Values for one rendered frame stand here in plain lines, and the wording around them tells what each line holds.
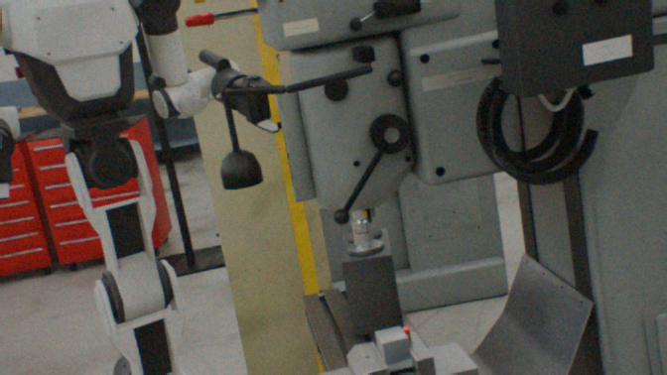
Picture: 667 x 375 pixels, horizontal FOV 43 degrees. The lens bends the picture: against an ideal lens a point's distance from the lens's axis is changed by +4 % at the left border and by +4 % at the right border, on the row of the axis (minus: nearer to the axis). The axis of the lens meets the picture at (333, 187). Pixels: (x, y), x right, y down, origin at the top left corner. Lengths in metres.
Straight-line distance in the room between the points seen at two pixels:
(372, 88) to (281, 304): 2.11
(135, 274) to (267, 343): 1.42
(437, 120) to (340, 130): 0.17
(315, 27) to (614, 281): 0.71
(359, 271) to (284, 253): 1.51
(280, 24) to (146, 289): 1.01
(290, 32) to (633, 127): 0.62
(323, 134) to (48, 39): 0.81
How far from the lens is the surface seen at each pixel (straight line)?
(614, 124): 1.56
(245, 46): 3.26
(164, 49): 2.23
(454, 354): 1.68
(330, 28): 1.43
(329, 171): 1.49
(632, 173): 1.56
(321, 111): 1.46
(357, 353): 1.64
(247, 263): 3.41
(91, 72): 2.08
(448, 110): 1.49
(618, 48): 1.31
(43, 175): 6.27
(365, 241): 1.94
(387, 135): 1.45
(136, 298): 2.21
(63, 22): 2.06
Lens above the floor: 1.72
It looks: 14 degrees down
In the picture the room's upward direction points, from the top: 10 degrees counter-clockwise
